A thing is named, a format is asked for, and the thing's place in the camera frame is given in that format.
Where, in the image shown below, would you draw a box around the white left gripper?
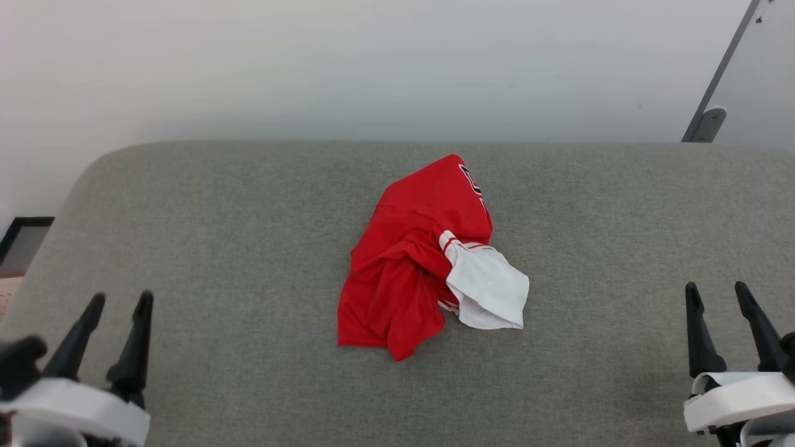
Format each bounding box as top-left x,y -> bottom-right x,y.
0,290 -> 155,447

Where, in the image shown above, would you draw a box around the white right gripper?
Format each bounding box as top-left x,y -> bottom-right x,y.
683,281 -> 795,447

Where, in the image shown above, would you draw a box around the red and white jersey garment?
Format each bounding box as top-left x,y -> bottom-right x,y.
337,153 -> 530,362

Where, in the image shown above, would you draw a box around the black framed panel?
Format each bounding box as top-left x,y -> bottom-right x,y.
0,216 -> 55,278

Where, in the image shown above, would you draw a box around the grey fabric sofa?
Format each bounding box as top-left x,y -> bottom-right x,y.
0,140 -> 795,447

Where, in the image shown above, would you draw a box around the grey metal door bracket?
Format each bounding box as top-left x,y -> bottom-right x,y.
691,107 -> 728,143

